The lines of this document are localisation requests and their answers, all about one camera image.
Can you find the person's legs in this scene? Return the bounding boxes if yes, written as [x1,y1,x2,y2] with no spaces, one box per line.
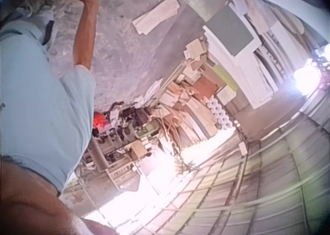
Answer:
[0,0,59,56]

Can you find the white flat board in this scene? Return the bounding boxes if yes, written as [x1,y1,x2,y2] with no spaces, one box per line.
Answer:
[131,0,181,36]

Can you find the red tool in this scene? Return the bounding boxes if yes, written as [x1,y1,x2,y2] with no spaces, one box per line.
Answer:
[92,111,109,132]

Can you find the heap of wood offcuts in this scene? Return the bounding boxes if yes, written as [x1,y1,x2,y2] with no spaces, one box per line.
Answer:
[151,38,222,145]

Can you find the cluttered tool shelf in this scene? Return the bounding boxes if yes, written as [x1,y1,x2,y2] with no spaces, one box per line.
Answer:
[81,107,161,174]

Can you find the green box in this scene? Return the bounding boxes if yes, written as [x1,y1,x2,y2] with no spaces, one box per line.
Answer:
[136,123,158,140]

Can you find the grey-green panel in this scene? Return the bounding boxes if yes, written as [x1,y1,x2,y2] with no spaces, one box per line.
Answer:
[206,5,256,57]

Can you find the brown wooden board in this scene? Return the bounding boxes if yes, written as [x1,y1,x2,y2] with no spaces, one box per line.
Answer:
[192,76,219,99]

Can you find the stack of white rolls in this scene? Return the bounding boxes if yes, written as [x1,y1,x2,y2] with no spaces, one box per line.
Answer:
[206,96,233,130]

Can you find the stack of leaning white boards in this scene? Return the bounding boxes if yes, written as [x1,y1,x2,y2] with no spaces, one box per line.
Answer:
[203,12,314,110]

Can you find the white wall box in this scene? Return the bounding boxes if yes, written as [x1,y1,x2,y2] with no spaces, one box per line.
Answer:
[238,141,249,156]

